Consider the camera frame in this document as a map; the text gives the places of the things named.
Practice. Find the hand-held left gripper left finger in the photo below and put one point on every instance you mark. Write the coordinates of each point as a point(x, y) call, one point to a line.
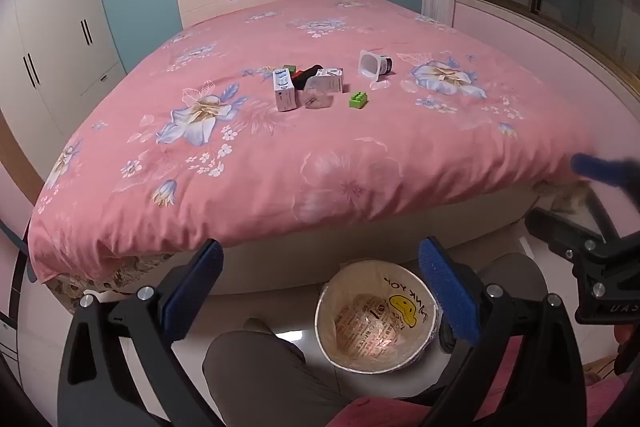
point(192, 292)

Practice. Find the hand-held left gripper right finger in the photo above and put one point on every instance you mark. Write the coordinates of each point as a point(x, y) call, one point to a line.
point(442, 287)

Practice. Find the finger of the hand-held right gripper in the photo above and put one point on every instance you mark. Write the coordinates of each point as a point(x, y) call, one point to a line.
point(555, 229)
point(592, 167)

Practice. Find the wastebasket with yellow smiley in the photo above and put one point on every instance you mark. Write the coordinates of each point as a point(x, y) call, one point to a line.
point(360, 307)

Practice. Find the bright green toy brick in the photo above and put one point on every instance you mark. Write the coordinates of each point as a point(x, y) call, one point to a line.
point(358, 101)

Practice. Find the clear plastic lid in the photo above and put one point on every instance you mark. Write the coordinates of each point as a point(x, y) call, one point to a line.
point(380, 85)

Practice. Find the tall white box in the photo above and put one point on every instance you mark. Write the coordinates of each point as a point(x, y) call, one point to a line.
point(284, 94)

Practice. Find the clear plastic wrapper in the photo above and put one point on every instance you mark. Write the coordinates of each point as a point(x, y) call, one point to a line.
point(316, 97)

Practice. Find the small white carton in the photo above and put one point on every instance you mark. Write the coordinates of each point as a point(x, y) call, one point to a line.
point(334, 81)

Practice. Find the white yogurt cup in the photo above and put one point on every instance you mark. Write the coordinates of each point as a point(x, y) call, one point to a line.
point(370, 64)

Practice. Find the black cylinder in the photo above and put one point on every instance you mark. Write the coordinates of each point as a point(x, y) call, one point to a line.
point(306, 76)

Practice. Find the person's left leg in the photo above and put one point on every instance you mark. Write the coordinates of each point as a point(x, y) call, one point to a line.
point(260, 377)

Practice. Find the white bed base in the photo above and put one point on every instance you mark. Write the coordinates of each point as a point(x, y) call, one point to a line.
point(325, 252)

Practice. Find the person's pink clothing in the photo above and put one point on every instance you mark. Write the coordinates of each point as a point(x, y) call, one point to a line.
point(380, 412)

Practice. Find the pink floral duvet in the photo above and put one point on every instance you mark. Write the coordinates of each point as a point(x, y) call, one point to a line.
point(350, 147)

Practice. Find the white cabinet dark trim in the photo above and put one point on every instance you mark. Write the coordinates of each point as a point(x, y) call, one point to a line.
point(10, 332)

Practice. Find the white wardrobe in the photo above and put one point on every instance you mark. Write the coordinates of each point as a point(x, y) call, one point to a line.
point(55, 32)

